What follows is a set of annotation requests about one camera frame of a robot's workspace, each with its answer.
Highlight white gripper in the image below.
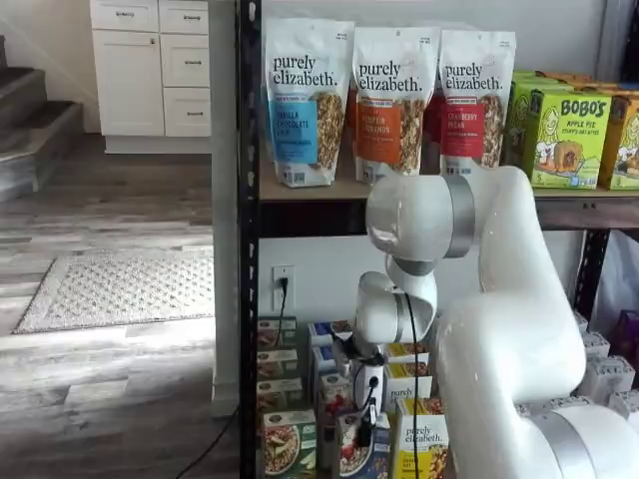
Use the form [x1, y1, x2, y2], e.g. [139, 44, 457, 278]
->
[351, 362, 388, 449]

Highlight blue white oatmeal box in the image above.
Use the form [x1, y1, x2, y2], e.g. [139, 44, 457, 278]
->
[319, 371, 356, 425]
[312, 343, 350, 376]
[334, 411, 391, 479]
[308, 320, 353, 346]

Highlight yellow purely elizabeth box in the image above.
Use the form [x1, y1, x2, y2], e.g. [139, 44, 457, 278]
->
[383, 362, 434, 401]
[396, 397, 450, 479]
[384, 341, 430, 366]

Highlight green purely elizabeth box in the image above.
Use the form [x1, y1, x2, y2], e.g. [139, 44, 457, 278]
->
[257, 347, 300, 381]
[257, 377, 305, 415]
[263, 408, 319, 479]
[257, 316, 299, 350]

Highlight black metal shelf rack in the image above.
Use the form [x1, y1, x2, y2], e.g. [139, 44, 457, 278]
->
[238, 0, 639, 479]

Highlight purple box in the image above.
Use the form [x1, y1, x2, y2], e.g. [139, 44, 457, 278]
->
[616, 309, 639, 360]

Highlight green Bobo's apple pie box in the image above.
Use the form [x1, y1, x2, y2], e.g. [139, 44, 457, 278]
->
[503, 71, 575, 169]
[530, 89, 613, 191]

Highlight yellow Bobo's snack box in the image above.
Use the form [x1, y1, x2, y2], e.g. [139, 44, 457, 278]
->
[548, 72, 639, 99]
[597, 92, 639, 192]

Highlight grey patterned rug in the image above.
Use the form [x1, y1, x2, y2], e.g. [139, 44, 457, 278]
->
[12, 248, 216, 335]

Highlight white plastic bag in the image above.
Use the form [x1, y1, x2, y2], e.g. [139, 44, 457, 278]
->
[596, 232, 639, 325]

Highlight orange purely elizabeth granola bag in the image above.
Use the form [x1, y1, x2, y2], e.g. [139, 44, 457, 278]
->
[352, 27, 443, 189]
[346, 82, 358, 169]

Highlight blue purely elizabeth granola bag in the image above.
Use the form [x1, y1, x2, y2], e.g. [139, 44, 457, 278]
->
[263, 18, 356, 190]

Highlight white drawer cabinet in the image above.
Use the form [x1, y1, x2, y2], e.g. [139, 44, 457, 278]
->
[89, 0, 214, 156]

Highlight dark wooden stairs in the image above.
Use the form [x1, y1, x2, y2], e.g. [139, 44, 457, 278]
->
[0, 34, 85, 201]

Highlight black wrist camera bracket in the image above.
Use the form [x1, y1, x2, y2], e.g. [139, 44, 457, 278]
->
[332, 332, 388, 380]

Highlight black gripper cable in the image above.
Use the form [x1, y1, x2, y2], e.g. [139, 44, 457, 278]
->
[361, 292, 419, 479]

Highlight black floor cable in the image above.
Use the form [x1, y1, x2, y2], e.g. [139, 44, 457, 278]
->
[174, 403, 241, 479]

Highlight white wall outlet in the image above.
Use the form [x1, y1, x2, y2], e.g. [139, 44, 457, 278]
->
[272, 265, 296, 311]

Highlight black plug with cord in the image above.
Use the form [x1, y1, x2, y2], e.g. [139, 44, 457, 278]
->
[276, 276, 292, 348]

